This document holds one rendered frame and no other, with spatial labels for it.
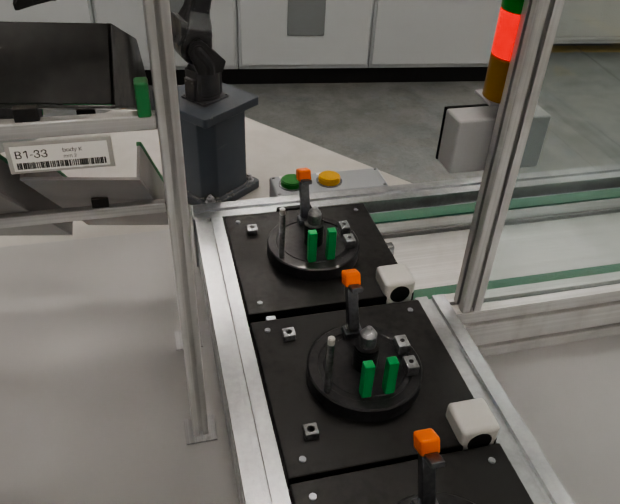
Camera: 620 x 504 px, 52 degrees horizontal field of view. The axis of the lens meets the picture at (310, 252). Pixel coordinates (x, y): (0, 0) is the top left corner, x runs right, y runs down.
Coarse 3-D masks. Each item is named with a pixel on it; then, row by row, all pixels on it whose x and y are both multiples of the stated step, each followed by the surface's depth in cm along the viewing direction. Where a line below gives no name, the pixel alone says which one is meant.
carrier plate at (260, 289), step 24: (240, 216) 104; (264, 216) 104; (288, 216) 105; (336, 216) 105; (360, 216) 106; (240, 240) 99; (264, 240) 99; (360, 240) 100; (384, 240) 100; (240, 264) 94; (264, 264) 94; (360, 264) 95; (384, 264) 96; (240, 288) 91; (264, 288) 90; (288, 288) 90; (312, 288) 90; (336, 288) 91; (264, 312) 86; (288, 312) 87; (312, 312) 88
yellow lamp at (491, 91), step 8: (488, 64) 73; (496, 64) 71; (504, 64) 70; (488, 72) 73; (496, 72) 71; (504, 72) 71; (488, 80) 73; (496, 80) 72; (504, 80) 71; (488, 88) 73; (496, 88) 72; (488, 96) 74; (496, 96) 73
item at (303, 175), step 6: (300, 168) 98; (306, 168) 97; (300, 174) 96; (306, 174) 97; (300, 180) 97; (306, 180) 96; (300, 186) 97; (306, 186) 98; (300, 192) 98; (306, 192) 98; (300, 198) 98; (306, 198) 98; (300, 204) 99; (306, 204) 98; (300, 210) 99; (306, 210) 99; (300, 216) 99; (306, 216) 99
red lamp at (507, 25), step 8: (504, 16) 68; (512, 16) 67; (504, 24) 69; (512, 24) 68; (496, 32) 70; (504, 32) 69; (512, 32) 68; (496, 40) 70; (504, 40) 69; (512, 40) 69; (496, 48) 70; (504, 48) 70; (512, 48) 69; (496, 56) 71; (504, 56) 70
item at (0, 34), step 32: (0, 32) 56; (32, 32) 56; (64, 32) 56; (96, 32) 56; (0, 64) 56; (32, 64) 57; (64, 64) 57; (96, 64) 57; (128, 64) 64; (0, 96) 57; (32, 96) 57; (64, 96) 57; (96, 96) 58; (128, 96) 64
